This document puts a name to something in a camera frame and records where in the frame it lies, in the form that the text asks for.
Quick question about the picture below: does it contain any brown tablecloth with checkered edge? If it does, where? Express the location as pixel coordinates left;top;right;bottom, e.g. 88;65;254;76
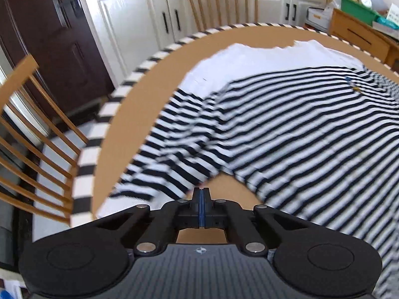
70;22;399;244

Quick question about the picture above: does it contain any white cardboard box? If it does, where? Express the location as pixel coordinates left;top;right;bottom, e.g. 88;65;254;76
305;6;334;29

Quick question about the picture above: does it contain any teal flat box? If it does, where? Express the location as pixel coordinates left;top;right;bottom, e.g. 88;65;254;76
372;17;399;32

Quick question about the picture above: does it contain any light wooden side cabinet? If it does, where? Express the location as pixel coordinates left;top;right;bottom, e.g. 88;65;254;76
329;8;399;69

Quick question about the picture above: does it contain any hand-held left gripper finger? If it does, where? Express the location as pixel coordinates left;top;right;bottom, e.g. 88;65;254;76
201;188;308;256
93;188;202;257

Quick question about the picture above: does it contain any green plastic bin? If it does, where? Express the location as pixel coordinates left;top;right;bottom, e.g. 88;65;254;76
335;0;383;26

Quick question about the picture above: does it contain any black white striped shirt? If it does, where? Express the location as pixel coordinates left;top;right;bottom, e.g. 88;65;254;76
97;40;399;299

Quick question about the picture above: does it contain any dark brown wooden door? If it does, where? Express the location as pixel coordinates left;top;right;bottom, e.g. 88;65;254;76
0;0;114;116

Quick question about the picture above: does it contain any white cabinet with black handles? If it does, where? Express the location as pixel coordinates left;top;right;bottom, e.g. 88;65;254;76
79;0;331;82

